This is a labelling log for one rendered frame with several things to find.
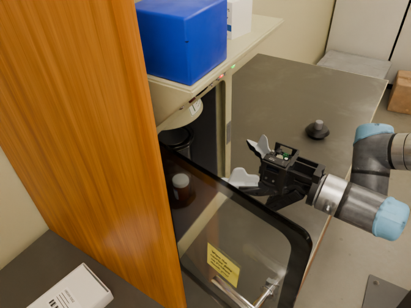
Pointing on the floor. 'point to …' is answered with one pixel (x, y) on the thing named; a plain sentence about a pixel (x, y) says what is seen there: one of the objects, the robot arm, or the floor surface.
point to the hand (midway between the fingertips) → (230, 160)
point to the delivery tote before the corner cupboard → (356, 63)
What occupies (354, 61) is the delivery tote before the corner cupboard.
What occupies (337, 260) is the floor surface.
